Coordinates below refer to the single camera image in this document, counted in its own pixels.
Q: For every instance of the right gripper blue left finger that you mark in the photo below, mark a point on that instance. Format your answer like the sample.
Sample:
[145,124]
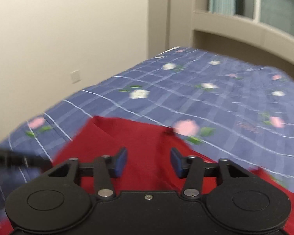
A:
[105,168]

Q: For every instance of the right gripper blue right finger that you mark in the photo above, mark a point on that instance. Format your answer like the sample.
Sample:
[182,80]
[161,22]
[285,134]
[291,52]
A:
[191,168]

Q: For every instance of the red long-sleeve sweater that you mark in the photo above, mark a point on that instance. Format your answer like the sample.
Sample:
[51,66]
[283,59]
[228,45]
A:
[148,198]

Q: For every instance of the blue floral checked quilt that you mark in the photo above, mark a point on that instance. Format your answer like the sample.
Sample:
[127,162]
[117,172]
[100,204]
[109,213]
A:
[220,107]

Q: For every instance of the beige built-in wardrobe unit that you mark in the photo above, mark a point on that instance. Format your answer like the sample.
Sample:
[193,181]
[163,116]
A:
[188,23]

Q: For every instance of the white wall socket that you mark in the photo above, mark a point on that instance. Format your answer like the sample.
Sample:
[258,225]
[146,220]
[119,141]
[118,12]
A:
[75,76]

